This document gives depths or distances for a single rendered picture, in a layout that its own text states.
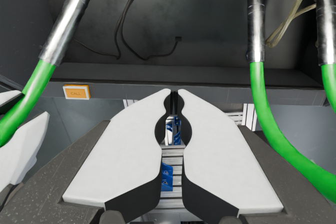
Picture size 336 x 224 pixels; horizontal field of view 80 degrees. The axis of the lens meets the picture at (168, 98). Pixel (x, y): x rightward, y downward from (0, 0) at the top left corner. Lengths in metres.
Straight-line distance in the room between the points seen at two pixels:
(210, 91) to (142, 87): 0.14
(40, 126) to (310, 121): 1.87
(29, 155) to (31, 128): 0.02
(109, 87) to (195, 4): 0.27
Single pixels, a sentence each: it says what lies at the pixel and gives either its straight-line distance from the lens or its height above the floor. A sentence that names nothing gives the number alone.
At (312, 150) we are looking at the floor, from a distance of 2.16.
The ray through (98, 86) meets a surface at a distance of 0.46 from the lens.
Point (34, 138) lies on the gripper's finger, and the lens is 0.19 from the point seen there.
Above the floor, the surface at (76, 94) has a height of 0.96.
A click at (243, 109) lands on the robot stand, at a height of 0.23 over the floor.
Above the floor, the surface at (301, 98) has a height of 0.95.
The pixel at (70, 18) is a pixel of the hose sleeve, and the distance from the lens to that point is 0.22.
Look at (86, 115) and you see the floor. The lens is 1.77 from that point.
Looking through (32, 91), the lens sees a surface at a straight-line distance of 0.21.
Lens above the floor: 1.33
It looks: 61 degrees down
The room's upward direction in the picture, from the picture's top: 175 degrees counter-clockwise
